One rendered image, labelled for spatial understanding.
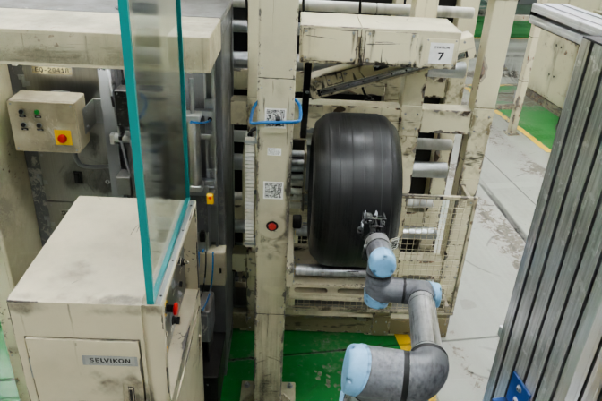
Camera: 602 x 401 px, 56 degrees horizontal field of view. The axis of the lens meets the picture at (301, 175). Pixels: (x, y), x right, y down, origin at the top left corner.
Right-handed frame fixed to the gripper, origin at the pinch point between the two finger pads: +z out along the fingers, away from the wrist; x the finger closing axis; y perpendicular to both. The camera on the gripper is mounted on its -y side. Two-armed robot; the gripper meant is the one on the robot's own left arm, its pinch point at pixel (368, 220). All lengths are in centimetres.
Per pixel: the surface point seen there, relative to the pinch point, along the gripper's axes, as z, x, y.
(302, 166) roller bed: 65, 22, -4
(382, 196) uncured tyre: 2.7, -4.5, 8.2
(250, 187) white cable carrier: 23.6, 42.0, 1.1
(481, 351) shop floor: 84, -83, -115
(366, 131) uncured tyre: 19.0, 0.7, 26.3
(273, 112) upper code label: 19, 34, 32
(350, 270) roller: 19.0, 2.0, -30.3
